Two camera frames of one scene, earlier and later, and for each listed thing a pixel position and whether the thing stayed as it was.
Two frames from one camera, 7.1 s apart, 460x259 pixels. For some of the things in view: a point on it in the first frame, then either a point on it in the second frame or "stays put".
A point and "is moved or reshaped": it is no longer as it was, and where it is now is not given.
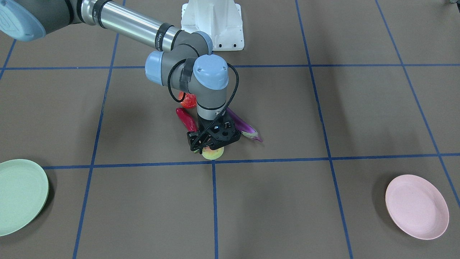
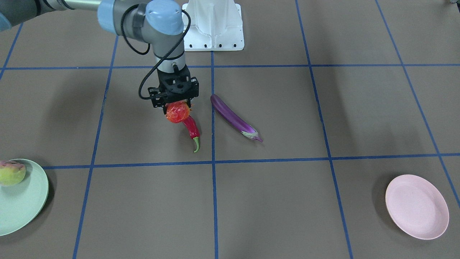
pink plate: x=416 y=207 stays put
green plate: x=24 y=191 stays put
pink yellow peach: x=212 y=154 → x=11 y=173
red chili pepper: x=189 y=123 stays put
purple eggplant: x=248 y=130 stays put
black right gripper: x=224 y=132 → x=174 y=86
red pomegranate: x=189 y=101 is moved or reshaped
